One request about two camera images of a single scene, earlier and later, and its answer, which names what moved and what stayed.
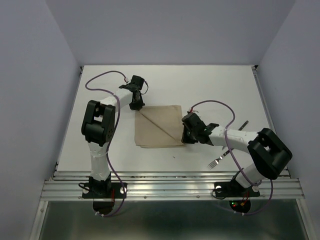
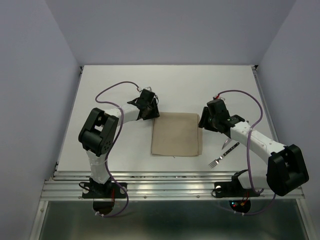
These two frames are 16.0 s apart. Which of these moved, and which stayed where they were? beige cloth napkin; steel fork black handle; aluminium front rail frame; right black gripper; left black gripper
Moved: right black gripper; left black gripper; beige cloth napkin
Stayed: steel fork black handle; aluminium front rail frame
